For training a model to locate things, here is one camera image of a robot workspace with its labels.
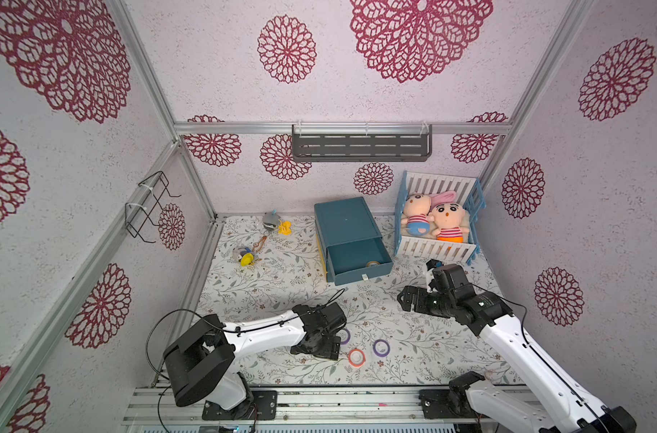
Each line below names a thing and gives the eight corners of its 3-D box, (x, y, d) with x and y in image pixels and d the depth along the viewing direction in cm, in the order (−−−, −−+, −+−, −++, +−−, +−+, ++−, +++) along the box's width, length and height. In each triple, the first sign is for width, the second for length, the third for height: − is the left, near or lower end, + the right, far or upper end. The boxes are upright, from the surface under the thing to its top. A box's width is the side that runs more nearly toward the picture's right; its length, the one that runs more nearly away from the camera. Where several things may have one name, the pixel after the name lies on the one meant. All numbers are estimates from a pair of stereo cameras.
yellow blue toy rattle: (239, 263, 107) (236, 255, 103) (251, 255, 110) (248, 247, 106) (246, 270, 105) (243, 262, 101) (258, 261, 107) (255, 253, 103)
